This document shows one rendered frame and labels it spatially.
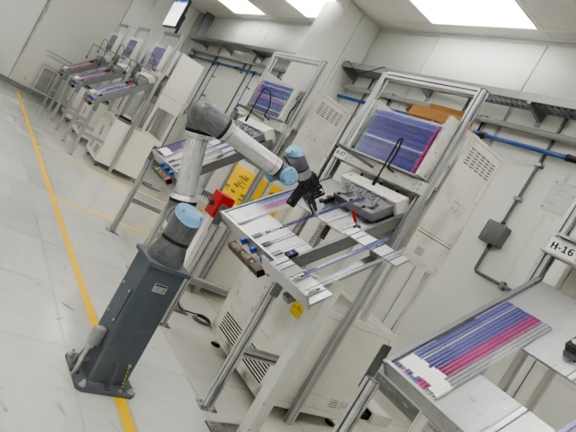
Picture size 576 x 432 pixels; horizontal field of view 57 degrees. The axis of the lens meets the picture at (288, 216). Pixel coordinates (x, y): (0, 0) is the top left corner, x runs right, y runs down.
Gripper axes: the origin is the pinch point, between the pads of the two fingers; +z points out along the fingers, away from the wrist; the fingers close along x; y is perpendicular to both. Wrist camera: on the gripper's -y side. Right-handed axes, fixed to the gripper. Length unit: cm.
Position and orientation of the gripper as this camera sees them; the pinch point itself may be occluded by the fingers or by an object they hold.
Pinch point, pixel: (315, 214)
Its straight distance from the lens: 244.0
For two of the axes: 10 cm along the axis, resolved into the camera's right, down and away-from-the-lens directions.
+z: 3.4, 7.8, 5.2
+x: -4.7, -3.3, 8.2
